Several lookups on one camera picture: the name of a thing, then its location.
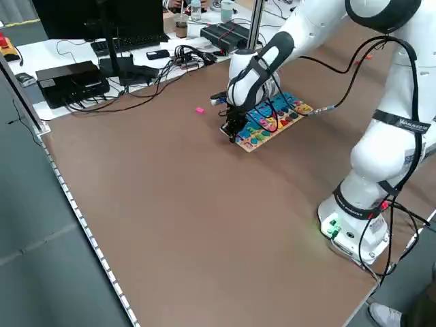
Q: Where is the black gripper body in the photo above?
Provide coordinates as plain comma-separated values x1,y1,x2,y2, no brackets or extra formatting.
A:
223,106,249,129

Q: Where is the colourful wooden toy board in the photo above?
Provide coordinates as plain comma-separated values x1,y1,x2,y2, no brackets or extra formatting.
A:
219,91,314,153

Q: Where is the black finned power supply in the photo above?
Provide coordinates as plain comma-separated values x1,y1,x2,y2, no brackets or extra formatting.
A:
200,21,252,55

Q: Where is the black phone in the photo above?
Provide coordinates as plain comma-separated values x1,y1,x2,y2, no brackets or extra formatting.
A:
146,49,170,61

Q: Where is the brown coffee cup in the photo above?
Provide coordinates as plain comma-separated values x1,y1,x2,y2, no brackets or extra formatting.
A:
174,15,189,38

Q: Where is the grey cup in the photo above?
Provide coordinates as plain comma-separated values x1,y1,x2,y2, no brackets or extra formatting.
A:
220,0,236,23

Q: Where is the clear water bottle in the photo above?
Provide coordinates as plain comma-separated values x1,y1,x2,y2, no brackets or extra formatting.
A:
190,0,203,22

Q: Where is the black keyboard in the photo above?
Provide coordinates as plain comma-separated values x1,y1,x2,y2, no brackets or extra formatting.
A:
91,33,170,57

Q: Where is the person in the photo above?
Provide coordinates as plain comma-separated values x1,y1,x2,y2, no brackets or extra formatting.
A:
162,0,209,15
369,282,436,327

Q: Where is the black monitor stand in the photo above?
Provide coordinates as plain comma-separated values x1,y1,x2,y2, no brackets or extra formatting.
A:
97,33,161,87

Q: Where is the black box device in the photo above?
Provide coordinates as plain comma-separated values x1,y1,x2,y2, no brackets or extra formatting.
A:
35,60,110,110

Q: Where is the black monitor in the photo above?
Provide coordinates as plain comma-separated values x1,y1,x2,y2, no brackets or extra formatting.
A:
32,0,165,41

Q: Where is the small grey device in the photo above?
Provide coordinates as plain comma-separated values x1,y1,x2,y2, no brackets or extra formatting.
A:
14,72,37,86

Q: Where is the red emergency stop button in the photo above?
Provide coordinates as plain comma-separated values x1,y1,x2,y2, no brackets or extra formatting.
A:
0,32,17,63

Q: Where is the cable hub with plugs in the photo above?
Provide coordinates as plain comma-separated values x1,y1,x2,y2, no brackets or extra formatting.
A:
174,45,219,71

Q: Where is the aluminium frame post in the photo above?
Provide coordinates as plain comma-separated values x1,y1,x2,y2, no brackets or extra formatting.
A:
245,0,266,52

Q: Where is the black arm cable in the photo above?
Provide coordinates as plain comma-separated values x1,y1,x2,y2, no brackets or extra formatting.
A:
251,33,431,277

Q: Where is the aluminium frame rail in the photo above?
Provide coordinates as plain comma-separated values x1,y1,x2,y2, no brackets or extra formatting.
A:
0,52,52,136

